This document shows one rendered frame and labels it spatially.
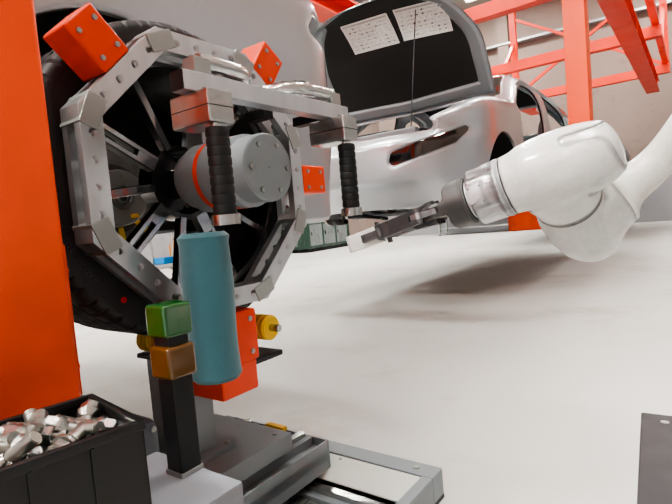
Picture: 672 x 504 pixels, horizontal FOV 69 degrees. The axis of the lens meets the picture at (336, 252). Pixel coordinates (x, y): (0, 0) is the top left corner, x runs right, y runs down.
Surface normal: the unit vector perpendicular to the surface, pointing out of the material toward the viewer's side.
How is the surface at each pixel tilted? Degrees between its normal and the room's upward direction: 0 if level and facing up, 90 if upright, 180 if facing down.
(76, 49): 135
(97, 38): 90
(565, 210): 147
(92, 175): 90
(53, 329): 90
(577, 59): 90
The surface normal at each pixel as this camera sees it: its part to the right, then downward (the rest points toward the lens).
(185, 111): -0.59, 0.10
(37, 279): 0.80, -0.03
